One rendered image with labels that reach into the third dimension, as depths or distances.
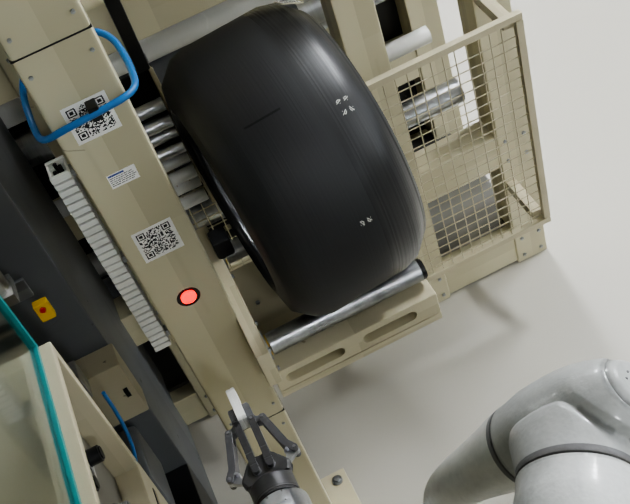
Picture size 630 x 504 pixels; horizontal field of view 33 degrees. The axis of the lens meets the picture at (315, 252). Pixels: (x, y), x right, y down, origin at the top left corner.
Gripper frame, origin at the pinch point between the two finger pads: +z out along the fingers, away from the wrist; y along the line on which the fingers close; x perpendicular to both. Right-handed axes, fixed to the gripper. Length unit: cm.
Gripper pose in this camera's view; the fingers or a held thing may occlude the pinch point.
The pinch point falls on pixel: (238, 408)
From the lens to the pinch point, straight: 180.9
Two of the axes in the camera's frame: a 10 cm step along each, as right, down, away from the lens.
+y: -8.9, 4.4, -0.8
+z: -3.7, -6.2, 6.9
